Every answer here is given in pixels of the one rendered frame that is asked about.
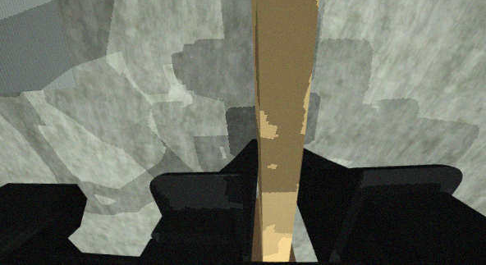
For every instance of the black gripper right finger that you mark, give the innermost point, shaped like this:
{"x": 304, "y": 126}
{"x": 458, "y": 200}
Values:
{"x": 330, "y": 195}

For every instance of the long wooden rail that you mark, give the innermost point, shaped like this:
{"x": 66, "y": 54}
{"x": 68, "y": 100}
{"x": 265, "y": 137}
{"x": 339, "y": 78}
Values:
{"x": 283, "y": 43}

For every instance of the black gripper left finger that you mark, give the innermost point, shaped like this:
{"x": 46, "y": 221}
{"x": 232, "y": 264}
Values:
{"x": 232, "y": 189}

